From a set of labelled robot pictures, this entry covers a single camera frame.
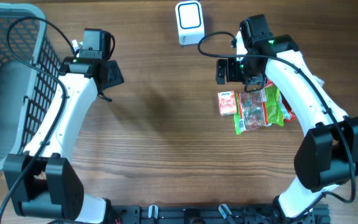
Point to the white barcode scanner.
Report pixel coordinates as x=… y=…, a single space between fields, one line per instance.
x=190 y=24

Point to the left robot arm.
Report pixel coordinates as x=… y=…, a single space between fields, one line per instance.
x=42 y=182

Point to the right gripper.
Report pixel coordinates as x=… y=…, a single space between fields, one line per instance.
x=221 y=72

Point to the green gummy candy bag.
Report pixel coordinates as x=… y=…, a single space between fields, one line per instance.
x=258 y=109

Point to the black mounting rail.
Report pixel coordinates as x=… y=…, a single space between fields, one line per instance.
x=248 y=214

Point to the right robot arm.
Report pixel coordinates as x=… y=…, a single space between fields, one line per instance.
x=326 y=163

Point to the small red white box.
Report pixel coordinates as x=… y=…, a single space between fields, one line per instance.
x=227 y=103

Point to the red snack bar wrapper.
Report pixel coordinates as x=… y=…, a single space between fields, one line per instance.
x=278 y=110

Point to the grey plastic shopping basket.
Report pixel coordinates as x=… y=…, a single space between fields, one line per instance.
x=25 y=94

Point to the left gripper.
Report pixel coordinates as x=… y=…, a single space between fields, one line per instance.
x=114 y=74

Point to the light teal snack packet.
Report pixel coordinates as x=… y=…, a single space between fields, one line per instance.
x=285 y=112

